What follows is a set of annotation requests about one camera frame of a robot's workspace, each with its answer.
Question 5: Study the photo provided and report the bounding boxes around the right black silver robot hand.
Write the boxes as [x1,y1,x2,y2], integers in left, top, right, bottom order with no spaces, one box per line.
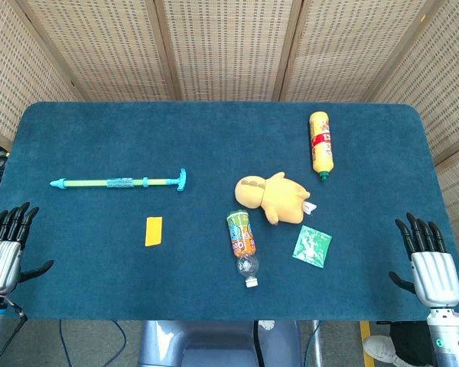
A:
[388,212,459,309]

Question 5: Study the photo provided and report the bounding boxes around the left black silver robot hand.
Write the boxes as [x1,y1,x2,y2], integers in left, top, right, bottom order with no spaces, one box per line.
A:
[0,201,55,301]

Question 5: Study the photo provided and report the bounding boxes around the yellow sticky note paper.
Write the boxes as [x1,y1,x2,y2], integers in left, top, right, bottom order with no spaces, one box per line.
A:
[144,216,164,248]

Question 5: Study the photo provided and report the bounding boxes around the black trouser leg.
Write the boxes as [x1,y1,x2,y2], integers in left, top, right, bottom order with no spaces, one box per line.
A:
[389,320,434,364]

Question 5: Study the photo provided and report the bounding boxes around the white shoe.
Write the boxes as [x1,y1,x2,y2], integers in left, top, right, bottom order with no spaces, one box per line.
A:
[363,335,411,367]

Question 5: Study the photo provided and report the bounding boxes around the green tea packet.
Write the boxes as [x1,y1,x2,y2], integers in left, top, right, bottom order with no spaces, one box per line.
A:
[291,225,333,268]

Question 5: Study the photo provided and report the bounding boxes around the green blue water gun toy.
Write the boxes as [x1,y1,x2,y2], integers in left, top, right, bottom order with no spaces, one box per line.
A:
[49,167,189,192]

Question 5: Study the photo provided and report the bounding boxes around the blue carpet table mat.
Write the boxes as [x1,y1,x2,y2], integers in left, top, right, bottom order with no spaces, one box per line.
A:
[0,101,459,322]

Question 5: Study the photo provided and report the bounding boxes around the yellow bottle with red band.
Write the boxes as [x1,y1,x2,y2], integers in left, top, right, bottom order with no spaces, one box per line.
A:
[308,111,334,182]

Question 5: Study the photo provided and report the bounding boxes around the yellow plush dinosaur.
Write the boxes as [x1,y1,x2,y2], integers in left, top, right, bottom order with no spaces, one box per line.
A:
[234,171,317,226]

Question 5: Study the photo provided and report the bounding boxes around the orange labelled clear plastic bottle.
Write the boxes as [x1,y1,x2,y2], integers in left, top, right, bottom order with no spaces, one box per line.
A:
[225,209,261,288]

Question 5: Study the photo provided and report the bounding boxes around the grey blue robot torso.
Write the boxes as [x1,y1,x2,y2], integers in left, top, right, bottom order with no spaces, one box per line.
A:
[139,320,303,367]

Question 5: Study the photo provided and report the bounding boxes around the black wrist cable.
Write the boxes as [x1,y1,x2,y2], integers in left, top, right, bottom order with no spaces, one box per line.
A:
[2,297,28,323]

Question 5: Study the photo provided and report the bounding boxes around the blue floor cable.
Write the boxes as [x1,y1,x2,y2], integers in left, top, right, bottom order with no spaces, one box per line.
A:
[110,320,139,367]

